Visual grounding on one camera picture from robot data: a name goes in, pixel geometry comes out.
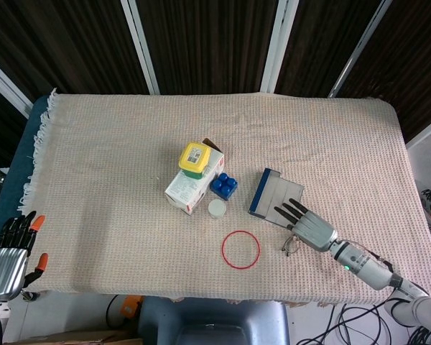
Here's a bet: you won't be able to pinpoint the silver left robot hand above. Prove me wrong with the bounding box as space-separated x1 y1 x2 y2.
0 211 50 301

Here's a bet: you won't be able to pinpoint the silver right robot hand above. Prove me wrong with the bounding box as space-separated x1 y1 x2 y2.
273 198 339 253

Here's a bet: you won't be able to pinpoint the eyeglasses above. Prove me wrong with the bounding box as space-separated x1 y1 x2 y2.
282 234 305 257

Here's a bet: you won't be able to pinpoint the blue grey box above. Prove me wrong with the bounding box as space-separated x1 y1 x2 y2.
248 167 305 229

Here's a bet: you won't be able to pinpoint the green container yellow lid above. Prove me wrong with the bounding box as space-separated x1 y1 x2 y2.
177 141 212 180

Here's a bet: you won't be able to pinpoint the table caster wheel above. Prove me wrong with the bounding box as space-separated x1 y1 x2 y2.
19 288 42 303

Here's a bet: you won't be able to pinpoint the small white jar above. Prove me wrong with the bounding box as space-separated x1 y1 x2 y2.
207 199 228 220

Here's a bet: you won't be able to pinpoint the blue building block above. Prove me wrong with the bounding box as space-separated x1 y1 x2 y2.
209 172 239 202

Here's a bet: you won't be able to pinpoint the brown cardboard sheet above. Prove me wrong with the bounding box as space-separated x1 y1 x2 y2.
5 329 144 345

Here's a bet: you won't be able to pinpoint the white cardboard box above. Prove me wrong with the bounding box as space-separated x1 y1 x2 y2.
164 137 226 216

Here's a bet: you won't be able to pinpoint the orange device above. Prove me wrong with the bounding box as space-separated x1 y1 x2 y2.
121 295 144 318

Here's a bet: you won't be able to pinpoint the beige woven tablecloth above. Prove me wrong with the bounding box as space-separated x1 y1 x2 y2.
17 88 431 309

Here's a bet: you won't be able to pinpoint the red thin ring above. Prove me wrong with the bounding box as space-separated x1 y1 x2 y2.
221 230 262 270

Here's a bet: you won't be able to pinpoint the black floor cables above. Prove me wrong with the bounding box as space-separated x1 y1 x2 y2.
297 298 431 345

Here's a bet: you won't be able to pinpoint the white divider frame post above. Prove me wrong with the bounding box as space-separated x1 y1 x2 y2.
0 53 34 119
328 0 394 98
259 0 300 94
405 111 431 150
120 0 161 96

